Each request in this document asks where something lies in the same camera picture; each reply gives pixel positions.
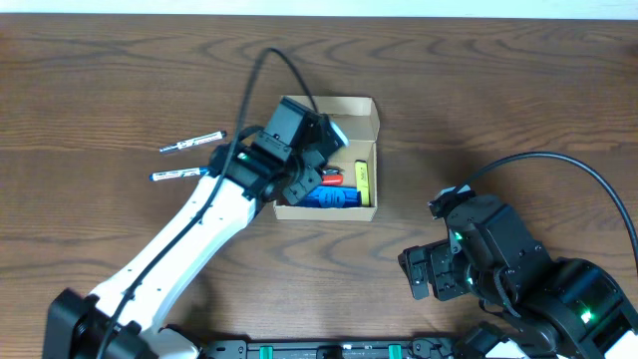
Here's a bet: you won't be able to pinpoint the red handled pliers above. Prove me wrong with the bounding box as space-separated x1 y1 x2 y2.
321 169 344 185

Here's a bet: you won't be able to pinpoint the yellow highlighter pen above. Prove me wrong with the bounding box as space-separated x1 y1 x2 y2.
355 161 371 206

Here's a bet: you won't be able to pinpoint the cardboard box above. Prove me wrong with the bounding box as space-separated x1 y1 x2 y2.
273 97 380 221

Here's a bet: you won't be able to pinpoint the black capped white marker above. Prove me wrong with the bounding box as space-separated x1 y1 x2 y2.
159 131 227 154

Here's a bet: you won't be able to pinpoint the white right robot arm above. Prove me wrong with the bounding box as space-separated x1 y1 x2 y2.
398 240 637 358

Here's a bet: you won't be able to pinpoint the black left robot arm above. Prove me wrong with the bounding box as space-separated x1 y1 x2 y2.
42 140 343 358

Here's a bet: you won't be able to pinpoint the blue plastic tool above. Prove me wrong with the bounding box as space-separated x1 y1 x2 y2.
297 185 362 208

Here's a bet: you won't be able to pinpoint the blue capped white marker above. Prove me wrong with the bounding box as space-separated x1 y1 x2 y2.
149 167 209 181

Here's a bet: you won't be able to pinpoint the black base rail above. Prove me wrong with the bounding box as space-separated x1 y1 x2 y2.
199 337 486 359

